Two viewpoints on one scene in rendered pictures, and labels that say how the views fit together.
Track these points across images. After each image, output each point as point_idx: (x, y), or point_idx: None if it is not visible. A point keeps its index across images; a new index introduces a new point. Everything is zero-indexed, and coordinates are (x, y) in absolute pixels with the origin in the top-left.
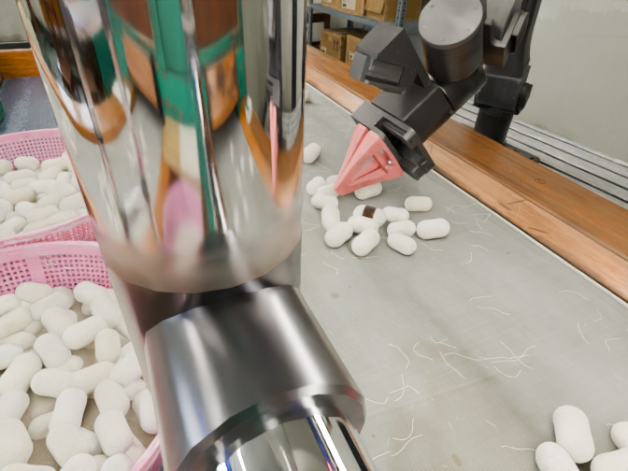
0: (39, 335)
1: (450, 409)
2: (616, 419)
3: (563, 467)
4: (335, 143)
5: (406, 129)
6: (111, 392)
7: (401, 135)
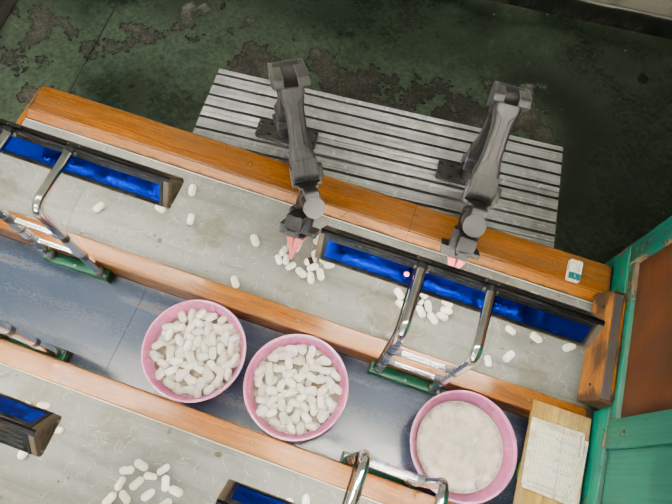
0: (275, 375)
1: (376, 307)
2: None
3: (401, 304)
4: (250, 219)
5: (312, 235)
6: (316, 366)
7: (309, 236)
